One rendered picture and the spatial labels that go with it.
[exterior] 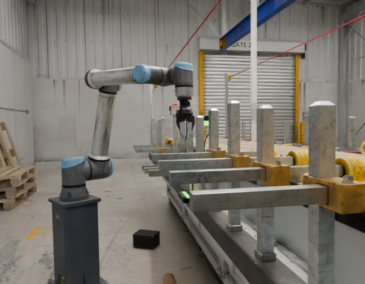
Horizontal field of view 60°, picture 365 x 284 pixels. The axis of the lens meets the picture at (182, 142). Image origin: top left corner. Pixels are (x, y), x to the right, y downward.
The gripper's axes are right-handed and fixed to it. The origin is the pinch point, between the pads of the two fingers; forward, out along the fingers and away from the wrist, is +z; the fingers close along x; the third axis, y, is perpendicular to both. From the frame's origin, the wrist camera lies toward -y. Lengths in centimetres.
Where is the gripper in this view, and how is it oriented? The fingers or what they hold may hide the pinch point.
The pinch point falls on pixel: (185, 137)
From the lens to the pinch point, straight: 155.8
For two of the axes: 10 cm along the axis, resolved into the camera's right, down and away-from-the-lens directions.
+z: 0.2, 10.0, 0.6
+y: -1.8, -0.5, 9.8
